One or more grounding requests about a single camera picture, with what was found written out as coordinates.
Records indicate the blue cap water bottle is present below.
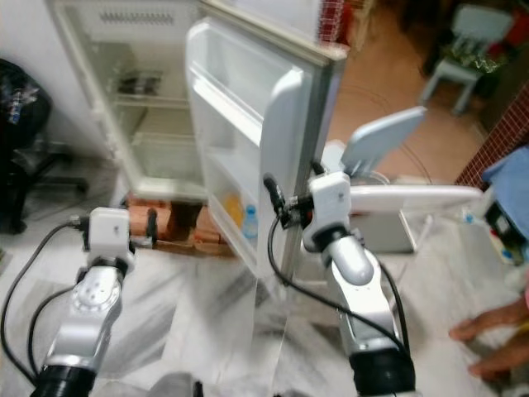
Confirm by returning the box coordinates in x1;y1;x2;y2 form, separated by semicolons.
241;205;260;242

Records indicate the silver fridge door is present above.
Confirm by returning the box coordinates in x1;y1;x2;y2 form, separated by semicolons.
186;0;350;303

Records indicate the silver fridge body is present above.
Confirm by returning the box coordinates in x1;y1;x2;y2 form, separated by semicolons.
47;0;207;203

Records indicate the red clay brick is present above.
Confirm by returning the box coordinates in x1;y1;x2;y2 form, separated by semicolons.
124;192;174;241

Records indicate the orange drink bottle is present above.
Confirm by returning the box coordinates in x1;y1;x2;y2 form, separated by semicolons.
222;192;247;232

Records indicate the red checked cloth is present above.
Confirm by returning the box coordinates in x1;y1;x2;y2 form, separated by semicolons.
318;0;353;44

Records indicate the blue cloth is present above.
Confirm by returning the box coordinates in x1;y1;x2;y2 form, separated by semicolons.
481;147;529;218

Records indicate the black handheld device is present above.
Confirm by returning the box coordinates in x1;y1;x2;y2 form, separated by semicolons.
484;198;529;267

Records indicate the pale blue kid chair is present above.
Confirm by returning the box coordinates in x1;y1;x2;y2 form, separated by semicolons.
420;4;515;115

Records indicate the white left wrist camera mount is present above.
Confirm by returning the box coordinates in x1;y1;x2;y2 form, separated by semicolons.
89;207;135;265

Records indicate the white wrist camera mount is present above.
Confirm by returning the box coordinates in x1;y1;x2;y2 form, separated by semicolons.
302;171;353;253
89;207;135;265

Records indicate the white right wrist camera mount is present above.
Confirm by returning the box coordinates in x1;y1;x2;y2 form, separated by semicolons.
302;171;353;253

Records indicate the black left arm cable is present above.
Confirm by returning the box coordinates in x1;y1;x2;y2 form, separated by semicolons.
26;283;74;373
1;213;90;381

